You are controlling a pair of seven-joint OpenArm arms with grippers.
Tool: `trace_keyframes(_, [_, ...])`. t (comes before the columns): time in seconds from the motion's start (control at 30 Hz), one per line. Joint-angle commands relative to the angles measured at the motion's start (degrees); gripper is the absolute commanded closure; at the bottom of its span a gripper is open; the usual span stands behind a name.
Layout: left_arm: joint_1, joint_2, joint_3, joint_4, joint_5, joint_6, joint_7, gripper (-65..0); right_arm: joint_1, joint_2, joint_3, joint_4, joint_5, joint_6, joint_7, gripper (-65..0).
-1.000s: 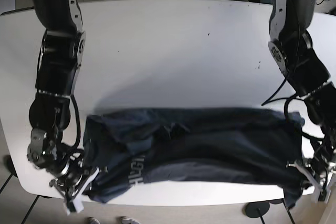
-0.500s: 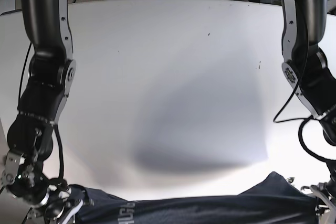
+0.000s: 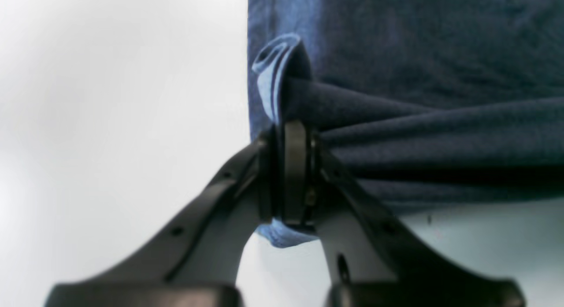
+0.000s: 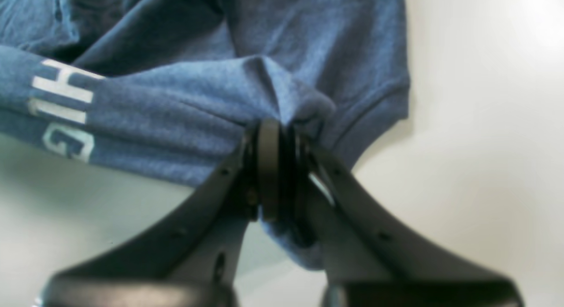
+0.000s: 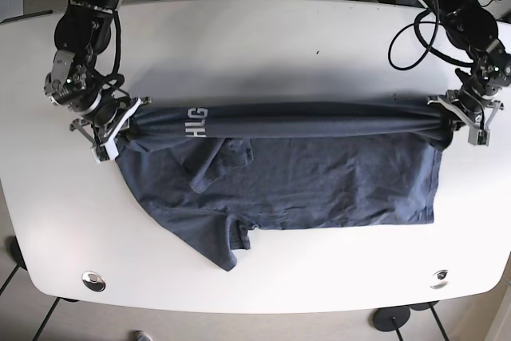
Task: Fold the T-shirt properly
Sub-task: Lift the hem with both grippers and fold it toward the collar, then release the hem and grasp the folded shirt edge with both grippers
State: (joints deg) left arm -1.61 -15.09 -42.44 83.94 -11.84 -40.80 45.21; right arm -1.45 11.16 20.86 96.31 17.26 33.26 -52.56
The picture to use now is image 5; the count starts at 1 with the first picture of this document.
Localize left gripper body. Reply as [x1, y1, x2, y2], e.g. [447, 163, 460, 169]
[427, 89, 504, 133]

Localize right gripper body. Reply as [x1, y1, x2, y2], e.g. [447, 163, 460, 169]
[69, 96, 153, 149]

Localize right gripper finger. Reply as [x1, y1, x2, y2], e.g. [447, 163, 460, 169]
[118, 119, 140, 141]

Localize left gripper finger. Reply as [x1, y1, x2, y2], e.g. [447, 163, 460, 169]
[442, 115, 465, 144]

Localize navy heather printed T-shirt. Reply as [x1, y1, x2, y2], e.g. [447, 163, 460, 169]
[116, 103, 450, 271]

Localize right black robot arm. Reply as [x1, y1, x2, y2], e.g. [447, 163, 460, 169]
[44, 0, 151, 161]

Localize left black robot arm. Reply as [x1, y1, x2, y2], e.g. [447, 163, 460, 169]
[412, 0, 510, 145]

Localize left silver table grommet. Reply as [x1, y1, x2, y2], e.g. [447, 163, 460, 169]
[81, 271, 106, 292]

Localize silver table grommet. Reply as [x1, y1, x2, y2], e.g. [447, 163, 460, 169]
[429, 269, 450, 290]
[81, 271, 106, 292]

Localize black table leg left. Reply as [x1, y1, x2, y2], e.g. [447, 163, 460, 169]
[0, 236, 27, 295]

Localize right silver table grommet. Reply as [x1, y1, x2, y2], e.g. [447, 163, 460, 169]
[429, 269, 450, 290]

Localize black round stand base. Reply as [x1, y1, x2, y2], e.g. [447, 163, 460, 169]
[372, 306, 410, 332]

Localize grey shoe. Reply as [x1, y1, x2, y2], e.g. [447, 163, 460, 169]
[133, 331, 153, 341]

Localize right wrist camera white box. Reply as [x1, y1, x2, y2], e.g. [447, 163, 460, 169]
[91, 142, 119, 164]

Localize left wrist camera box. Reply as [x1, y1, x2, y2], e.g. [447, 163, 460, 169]
[468, 128, 490, 146]

